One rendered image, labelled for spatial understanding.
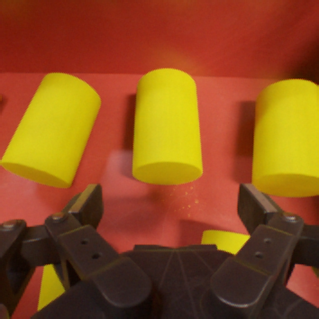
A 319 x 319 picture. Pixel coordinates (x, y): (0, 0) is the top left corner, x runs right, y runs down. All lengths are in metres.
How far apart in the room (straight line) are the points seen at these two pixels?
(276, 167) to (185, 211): 0.10
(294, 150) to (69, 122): 0.21
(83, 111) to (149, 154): 0.09
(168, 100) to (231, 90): 0.13
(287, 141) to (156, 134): 0.12
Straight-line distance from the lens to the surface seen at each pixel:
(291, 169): 0.23
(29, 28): 0.34
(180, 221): 0.26
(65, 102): 0.25
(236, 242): 0.19
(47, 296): 0.21
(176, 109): 0.23
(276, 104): 0.27
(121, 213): 0.26
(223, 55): 0.32
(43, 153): 0.23
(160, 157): 0.20
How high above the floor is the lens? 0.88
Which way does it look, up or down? 67 degrees down
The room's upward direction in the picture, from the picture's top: 2 degrees counter-clockwise
